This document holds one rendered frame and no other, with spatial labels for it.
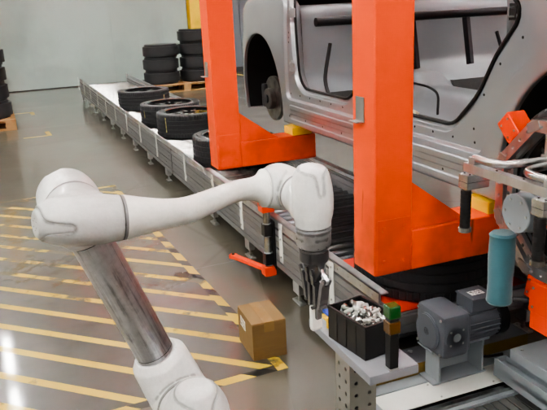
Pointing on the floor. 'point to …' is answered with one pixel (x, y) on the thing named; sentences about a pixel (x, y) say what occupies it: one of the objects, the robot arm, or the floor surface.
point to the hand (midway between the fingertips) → (316, 316)
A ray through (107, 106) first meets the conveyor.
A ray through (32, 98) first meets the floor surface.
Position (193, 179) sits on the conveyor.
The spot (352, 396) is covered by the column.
